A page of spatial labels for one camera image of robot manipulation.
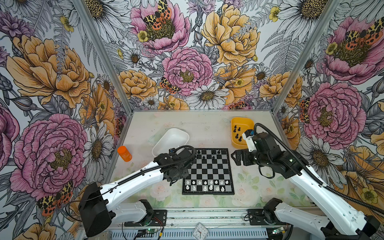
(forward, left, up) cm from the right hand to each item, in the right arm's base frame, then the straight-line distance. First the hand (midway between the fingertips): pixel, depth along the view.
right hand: (241, 159), depth 71 cm
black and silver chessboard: (+2, +13, -20) cm, 24 cm away
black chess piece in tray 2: (+34, -10, -20) cm, 40 cm away
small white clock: (-26, +20, -19) cm, 38 cm away
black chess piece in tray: (+37, -8, -21) cm, 44 cm away
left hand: (-3, +30, -11) cm, 32 cm away
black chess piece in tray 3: (+33, -7, -20) cm, 40 cm away
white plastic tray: (+27, +36, -19) cm, 49 cm away
